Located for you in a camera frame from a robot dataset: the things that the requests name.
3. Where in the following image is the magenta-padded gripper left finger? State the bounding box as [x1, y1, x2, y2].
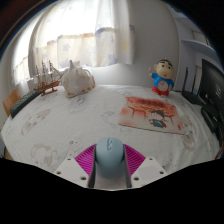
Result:
[54, 143, 98, 189]

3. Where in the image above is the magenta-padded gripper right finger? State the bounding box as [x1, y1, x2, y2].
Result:
[123, 143, 167, 189]

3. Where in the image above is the light blue computer mouse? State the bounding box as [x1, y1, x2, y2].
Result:
[94, 136, 126, 179]

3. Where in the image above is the cartoon print mouse pad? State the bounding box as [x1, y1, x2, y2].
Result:
[118, 96, 185, 135]

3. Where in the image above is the white printed tablecloth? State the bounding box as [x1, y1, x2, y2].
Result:
[0, 84, 221, 174]

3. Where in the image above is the black desk device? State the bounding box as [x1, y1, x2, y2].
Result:
[200, 104, 224, 134]

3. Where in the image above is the black wifi router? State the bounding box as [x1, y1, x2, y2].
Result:
[181, 67, 204, 105]

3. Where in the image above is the wooden model sailing ship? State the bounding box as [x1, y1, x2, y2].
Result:
[33, 60, 64, 97]

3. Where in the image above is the cartoon boy figurine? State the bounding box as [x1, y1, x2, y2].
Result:
[148, 58, 176, 98]

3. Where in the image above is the black computer monitor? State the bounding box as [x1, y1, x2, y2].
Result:
[199, 58, 224, 134]

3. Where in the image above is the white star print curtain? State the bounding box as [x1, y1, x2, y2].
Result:
[13, 0, 136, 84]

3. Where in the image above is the white wall shelf unit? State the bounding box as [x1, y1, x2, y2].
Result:
[179, 13, 218, 91]

